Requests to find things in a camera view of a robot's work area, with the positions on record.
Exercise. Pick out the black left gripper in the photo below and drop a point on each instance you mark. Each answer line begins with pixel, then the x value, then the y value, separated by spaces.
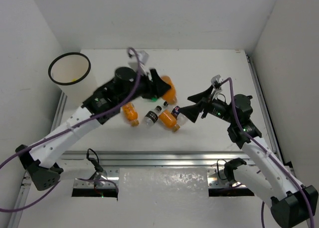
pixel 150 83

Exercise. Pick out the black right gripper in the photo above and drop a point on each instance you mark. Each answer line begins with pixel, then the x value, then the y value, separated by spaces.
pixel 192 111

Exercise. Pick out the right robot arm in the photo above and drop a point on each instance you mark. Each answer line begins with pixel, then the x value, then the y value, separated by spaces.
pixel 288 199

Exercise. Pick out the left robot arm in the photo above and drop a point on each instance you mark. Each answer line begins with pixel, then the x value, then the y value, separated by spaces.
pixel 43 162

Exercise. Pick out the white bin with black rim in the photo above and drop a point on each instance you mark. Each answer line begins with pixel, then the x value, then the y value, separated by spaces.
pixel 72 73

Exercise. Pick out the clear bottle with blue label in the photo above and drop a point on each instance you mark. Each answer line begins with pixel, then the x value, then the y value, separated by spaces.
pixel 180 118

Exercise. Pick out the clear bottle with black label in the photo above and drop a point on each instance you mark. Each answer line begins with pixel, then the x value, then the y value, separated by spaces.
pixel 152 116

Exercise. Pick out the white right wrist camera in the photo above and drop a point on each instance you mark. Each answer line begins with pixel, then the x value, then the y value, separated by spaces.
pixel 216 82

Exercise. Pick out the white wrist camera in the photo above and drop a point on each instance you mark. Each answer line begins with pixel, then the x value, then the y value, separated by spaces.
pixel 142 56
pixel 216 82

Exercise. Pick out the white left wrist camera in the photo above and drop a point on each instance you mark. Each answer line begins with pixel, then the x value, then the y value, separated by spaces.
pixel 142 56

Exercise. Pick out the aluminium rail frame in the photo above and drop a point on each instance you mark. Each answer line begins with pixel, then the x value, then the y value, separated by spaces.
pixel 163 176

